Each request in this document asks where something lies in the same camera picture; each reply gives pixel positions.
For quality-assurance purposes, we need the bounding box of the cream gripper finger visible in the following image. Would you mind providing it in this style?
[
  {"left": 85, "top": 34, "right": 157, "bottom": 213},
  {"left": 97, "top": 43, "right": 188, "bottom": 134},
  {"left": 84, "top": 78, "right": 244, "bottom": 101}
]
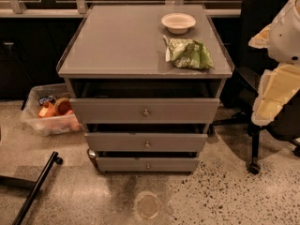
[
  {"left": 251, "top": 63, "right": 300, "bottom": 126},
  {"left": 248, "top": 24, "right": 271, "bottom": 49}
]

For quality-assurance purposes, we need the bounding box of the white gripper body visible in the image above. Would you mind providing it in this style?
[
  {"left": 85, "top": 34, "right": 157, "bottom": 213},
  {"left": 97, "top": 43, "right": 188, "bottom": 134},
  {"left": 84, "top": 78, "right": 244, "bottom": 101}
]
[{"left": 268, "top": 0, "right": 300, "bottom": 64}]

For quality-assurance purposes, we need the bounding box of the grey top drawer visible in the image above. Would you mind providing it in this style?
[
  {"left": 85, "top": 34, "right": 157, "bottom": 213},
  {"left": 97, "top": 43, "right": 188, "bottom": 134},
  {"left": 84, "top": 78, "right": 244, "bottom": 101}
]
[{"left": 70, "top": 98, "right": 219, "bottom": 124}]

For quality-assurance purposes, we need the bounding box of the grey drawer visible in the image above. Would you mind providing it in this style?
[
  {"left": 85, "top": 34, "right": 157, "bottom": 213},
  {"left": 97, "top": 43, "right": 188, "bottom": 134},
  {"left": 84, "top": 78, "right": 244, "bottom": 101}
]
[
  {"left": 70, "top": 98, "right": 219, "bottom": 124},
  {"left": 85, "top": 132, "right": 207, "bottom": 152},
  {"left": 96, "top": 157, "right": 199, "bottom": 173}
]

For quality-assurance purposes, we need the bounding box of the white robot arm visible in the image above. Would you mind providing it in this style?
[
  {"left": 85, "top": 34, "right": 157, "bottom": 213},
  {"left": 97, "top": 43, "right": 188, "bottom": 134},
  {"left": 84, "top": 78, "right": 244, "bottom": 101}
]
[{"left": 248, "top": 0, "right": 300, "bottom": 126}]

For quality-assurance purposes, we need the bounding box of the grey drawer cabinet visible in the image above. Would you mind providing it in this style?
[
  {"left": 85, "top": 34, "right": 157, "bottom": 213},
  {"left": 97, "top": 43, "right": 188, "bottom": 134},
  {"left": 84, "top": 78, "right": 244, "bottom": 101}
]
[{"left": 58, "top": 5, "right": 233, "bottom": 167}]

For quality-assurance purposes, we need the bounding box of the grey bottom drawer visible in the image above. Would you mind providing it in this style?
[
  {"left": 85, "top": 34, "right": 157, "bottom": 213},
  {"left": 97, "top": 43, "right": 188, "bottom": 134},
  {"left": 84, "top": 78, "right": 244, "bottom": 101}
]
[{"left": 96, "top": 157, "right": 199, "bottom": 173}]

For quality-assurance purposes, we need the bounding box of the grey middle drawer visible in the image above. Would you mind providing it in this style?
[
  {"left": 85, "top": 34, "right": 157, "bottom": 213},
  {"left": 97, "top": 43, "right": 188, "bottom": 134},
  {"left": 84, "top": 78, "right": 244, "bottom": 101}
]
[{"left": 85, "top": 132, "right": 207, "bottom": 152}]

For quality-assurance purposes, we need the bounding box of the black office chair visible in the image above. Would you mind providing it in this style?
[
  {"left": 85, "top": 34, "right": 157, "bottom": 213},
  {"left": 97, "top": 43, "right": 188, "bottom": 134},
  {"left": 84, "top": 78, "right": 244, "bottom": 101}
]
[{"left": 218, "top": 0, "right": 300, "bottom": 174}]

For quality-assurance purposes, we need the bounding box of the green chip bag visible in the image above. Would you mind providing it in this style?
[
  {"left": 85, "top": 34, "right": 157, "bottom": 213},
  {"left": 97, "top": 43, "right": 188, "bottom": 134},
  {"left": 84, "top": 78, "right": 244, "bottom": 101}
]
[{"left": 163, "top": 36, "right": 214, "bottom": 70}]

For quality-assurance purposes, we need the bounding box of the white paper bowl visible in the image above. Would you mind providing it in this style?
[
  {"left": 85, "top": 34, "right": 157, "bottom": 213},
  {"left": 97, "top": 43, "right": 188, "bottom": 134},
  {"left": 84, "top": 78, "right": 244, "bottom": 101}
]
[{"left": 161, "top": 13, "right": 196, "bottom": 35}]

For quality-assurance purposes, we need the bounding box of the orange cup in bin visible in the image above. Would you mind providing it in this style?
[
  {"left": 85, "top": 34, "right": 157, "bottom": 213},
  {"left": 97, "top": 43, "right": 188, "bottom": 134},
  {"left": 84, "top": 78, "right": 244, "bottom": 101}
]
[{"left": 54, "top": 97, "right": 71, "bottom": 115}]

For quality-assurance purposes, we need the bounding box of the clear plastic storage bin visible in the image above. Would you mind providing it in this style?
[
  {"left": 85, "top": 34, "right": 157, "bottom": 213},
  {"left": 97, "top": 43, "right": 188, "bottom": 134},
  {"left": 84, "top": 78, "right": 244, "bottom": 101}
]
[{"left": 21, "top": 83, "right": 83, "bottom": 136}]

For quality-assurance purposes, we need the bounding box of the metal window railing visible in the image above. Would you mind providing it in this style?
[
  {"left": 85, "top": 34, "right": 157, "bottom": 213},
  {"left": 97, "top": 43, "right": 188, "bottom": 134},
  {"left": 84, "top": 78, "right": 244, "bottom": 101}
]
[{"left": 0, "top": 0, "right": 242, "bottom": 19}]

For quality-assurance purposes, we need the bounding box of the black chair base leg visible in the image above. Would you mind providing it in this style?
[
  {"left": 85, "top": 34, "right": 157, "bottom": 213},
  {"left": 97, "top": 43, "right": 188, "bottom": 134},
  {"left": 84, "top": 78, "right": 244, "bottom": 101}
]
[{"left": 0, "top": 151, "right": 64, "bottom": 225}]

